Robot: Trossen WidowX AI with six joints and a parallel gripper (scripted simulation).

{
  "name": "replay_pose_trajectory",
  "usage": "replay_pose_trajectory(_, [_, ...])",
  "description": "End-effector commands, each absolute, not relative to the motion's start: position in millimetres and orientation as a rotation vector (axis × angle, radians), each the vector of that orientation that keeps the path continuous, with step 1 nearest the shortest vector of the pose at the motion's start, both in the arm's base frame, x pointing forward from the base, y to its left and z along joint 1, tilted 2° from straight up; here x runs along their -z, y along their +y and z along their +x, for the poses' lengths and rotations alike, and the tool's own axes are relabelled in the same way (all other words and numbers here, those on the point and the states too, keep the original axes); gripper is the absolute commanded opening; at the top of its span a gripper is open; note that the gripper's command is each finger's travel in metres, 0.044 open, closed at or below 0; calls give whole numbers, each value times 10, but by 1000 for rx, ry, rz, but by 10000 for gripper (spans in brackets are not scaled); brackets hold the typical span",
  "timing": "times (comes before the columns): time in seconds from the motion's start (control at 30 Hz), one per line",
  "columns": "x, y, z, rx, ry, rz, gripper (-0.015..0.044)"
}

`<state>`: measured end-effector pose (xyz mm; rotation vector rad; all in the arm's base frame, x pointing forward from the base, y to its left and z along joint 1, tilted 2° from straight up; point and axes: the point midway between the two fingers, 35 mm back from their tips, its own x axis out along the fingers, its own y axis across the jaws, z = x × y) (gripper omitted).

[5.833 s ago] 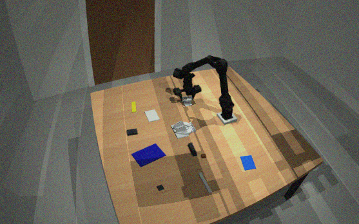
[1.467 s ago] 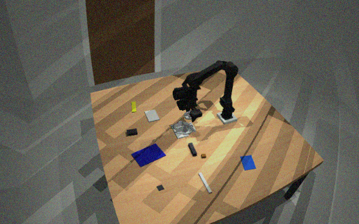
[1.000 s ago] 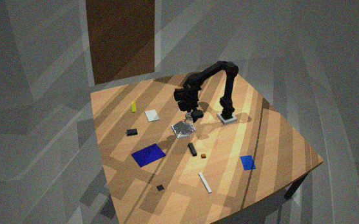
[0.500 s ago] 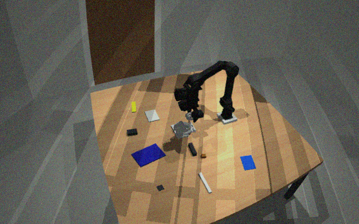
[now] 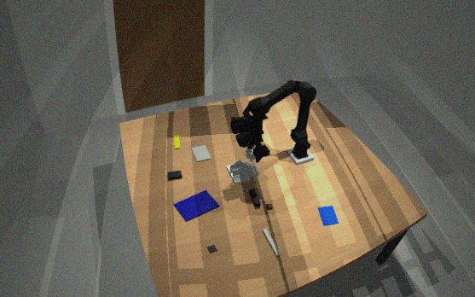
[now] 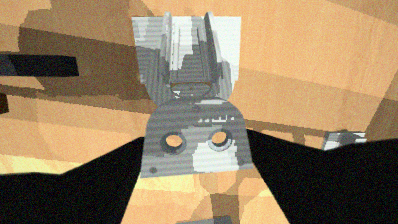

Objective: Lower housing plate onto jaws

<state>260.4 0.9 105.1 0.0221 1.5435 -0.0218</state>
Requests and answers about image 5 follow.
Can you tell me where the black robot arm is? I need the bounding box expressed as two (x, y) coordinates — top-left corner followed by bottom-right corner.
(230, 80), (316, 160)

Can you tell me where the yellow flat bar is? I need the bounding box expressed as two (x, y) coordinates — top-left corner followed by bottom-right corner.
(174, 134), (181, 149)

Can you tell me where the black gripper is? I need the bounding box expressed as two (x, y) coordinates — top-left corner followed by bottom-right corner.
(247, 130), (270, 163)

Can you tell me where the white flat bar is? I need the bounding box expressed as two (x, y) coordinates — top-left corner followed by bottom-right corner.
(263, 229), (281, 257)

